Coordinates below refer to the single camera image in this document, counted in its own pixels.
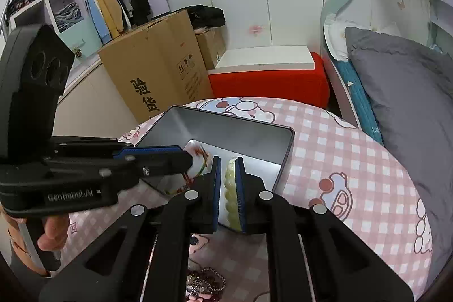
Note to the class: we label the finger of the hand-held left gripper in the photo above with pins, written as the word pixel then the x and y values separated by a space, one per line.
pixel 166 164
pixel 152 150

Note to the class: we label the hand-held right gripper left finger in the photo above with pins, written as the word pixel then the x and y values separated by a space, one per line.
pixel 216 188

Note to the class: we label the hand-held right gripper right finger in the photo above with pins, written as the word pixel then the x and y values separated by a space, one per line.
pixel 240 192

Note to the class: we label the white patterned bangle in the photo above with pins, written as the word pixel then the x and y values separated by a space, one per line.
pixel 201 160

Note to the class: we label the grey metal tin box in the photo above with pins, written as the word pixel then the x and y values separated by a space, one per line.
pixel 230 128

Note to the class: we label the person's left hand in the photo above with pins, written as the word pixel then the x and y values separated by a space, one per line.
pixel 53 233

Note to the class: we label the pinecone ornament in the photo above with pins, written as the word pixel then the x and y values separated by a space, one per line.
pixel 79 53

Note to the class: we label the folded blue grey clothes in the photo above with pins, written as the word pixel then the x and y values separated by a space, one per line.
pixel 67 16

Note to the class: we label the large cardboard box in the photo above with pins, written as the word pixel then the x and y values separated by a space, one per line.
pixel 152 68

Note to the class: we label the pink checked tablecloth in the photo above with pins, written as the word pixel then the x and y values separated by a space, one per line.
pixel 336 164

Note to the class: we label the red storage ottoman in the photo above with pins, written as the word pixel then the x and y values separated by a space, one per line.
pixel 269 86

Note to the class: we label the row of hanging clothes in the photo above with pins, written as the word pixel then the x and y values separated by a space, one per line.
pixel 106 4

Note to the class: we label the small cardboard box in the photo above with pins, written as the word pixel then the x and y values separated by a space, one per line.
pixel 212 47

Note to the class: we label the white board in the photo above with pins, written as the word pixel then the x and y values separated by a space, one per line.
pixel 265 58

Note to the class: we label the black clothing pile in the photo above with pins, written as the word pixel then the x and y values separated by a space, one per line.
pixel 205 16

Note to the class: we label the blue bed mat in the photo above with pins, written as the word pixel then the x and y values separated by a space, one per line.
pixel 357 100

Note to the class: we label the white pillow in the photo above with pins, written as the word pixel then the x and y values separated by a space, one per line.
pixel 334 36

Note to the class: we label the grey duvet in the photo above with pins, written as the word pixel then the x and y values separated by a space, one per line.
pixel 407 104

